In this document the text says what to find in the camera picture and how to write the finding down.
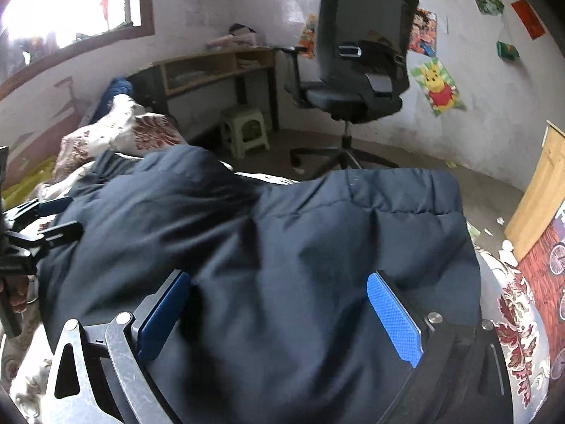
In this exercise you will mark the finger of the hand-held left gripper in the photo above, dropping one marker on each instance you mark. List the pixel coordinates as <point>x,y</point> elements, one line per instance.
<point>53,206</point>
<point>62,233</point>

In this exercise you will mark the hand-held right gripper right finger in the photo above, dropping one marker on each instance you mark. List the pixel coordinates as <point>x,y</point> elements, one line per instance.
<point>393,318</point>

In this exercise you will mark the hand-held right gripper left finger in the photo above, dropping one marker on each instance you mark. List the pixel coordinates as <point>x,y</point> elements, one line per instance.
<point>161,318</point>

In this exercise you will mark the dark navy padded jacket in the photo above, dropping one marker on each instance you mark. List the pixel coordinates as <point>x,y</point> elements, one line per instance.
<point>287,251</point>

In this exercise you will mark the person's left hand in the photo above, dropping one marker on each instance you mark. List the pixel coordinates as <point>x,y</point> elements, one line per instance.
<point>18,293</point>

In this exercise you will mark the yellow cloth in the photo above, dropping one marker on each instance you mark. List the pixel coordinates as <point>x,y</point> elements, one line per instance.
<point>31,185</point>

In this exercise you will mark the floral printed blanket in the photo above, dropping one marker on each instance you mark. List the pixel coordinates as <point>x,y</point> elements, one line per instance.
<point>521,331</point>

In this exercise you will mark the crumpled white paper scrap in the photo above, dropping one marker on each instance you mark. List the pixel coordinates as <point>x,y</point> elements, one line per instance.
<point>506,251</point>

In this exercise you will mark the red bicycle print cloth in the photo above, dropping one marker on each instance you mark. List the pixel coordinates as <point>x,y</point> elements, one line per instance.
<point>545,269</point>

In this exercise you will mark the wooden board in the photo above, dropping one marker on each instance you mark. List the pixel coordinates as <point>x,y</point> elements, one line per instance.
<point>538,194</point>

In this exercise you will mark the window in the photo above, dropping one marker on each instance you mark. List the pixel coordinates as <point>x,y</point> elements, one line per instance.
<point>53,4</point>

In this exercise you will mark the green plastic stool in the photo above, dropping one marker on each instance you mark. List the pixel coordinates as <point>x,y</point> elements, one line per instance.
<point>245,130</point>

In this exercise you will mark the wooden desk with shelf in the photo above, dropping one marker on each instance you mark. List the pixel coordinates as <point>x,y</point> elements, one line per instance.
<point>207,59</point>

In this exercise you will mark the cloth pile on desk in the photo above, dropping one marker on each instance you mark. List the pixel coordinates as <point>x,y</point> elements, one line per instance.
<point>234,35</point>

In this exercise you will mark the black office chair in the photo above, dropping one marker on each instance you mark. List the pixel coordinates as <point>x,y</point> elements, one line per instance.
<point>366,17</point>

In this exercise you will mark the red paper sheet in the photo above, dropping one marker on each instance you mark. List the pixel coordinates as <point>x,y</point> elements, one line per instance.
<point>529,20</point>

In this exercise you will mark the yellow bear wall poster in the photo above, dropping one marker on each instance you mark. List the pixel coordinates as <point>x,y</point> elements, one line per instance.
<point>439,88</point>

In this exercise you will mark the white wall paper sheet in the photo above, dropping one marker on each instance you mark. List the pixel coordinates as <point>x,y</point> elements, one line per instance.
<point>195,9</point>

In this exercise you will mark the cartoon fighter wall poster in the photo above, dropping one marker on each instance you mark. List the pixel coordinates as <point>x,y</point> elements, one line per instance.
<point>426,31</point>

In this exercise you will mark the small green wall card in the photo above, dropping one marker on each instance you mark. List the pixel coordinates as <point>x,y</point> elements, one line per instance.
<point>507,51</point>

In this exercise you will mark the small colourful wall poster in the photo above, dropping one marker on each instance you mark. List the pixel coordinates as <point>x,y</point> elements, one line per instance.
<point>309,35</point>

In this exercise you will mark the green wall picture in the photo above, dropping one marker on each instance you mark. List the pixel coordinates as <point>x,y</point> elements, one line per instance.
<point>489,5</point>

